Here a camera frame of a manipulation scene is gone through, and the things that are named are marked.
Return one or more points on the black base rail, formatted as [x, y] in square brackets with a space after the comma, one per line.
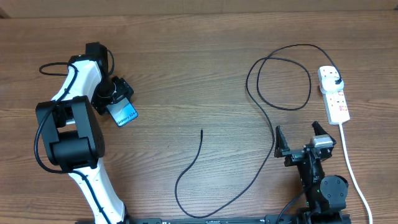
[211, 221]

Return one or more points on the white USB charger plug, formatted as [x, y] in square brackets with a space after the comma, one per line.
[331, 84]

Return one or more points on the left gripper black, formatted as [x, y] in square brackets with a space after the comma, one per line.
[124, 89]

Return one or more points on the Samsung Galaxy smartphone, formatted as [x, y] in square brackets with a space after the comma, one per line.
[122, 112]

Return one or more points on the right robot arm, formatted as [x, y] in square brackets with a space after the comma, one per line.
[323, 196]

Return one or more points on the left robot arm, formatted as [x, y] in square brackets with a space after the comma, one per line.
[69, 139]

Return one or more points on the white power strip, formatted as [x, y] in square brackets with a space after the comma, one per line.
[335, 102]

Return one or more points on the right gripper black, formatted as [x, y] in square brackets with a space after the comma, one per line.
[293, 155]

